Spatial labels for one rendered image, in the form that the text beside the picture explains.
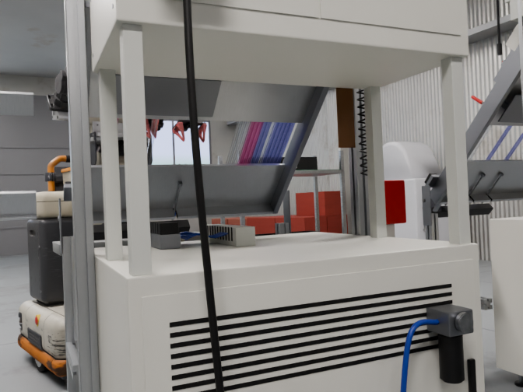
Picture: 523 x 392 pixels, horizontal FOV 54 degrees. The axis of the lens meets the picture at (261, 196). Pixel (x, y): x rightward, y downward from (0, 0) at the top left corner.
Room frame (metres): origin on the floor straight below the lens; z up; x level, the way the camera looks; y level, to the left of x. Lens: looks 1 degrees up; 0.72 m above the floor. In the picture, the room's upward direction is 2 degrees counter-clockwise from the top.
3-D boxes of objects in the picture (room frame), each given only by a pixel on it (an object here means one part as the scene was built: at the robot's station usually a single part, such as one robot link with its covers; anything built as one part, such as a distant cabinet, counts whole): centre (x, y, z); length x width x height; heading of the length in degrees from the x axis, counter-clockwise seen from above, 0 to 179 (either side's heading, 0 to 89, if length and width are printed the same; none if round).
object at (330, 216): (7.38, -0.48, 0.41); 1.42 x 1.08 x 0.82; 28
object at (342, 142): (1.30, -0.22, 1.02); 0.06 x 0.01 x 0.35; 114
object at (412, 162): (5.71, -1.64, 0.66); 0.76 x 0.60 x 1.32; 28
